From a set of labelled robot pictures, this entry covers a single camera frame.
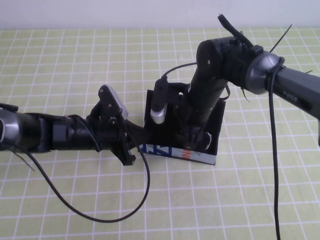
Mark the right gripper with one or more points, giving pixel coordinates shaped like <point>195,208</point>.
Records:
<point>178,100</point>

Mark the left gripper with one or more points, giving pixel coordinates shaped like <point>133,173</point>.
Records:
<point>112,135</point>

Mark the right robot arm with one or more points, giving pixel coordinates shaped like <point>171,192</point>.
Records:
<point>212,75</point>

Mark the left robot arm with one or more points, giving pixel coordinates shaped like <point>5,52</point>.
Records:
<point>45,132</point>

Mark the green grid tablecloth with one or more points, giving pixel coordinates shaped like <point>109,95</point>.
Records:
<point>75,62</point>

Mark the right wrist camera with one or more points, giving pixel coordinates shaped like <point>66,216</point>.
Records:
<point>158,105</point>

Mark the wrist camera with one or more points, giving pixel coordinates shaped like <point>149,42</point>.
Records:
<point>112,103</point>
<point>158,105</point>

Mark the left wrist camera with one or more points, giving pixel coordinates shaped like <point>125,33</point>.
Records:
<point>112,103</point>

